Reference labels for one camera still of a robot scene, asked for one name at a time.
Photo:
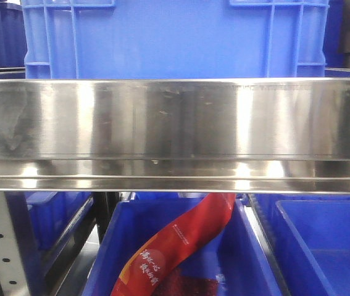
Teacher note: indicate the blue bin lower centre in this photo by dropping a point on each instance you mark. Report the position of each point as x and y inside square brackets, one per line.
[233, 263]

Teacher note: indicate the blue bin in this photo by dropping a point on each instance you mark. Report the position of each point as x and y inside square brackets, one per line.
[233, 263]
[50, 213]
[310, 238]

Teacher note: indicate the blue bin lower left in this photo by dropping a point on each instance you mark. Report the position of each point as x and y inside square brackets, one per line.
[50, 213]

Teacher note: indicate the blue bin lower right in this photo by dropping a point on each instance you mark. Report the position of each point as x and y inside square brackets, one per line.
[310, 238]

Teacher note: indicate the stainless steel shelf beam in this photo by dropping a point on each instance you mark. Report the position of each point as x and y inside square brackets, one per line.
[242, 135]

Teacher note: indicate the red printed bag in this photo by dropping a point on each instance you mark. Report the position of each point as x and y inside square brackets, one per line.
[155, 260]

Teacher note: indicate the large blue crate upper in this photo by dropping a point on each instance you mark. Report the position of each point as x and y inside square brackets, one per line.
[174, 39]

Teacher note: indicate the stainless steel perforated upright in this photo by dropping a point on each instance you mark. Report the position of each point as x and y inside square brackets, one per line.
[20, 264]

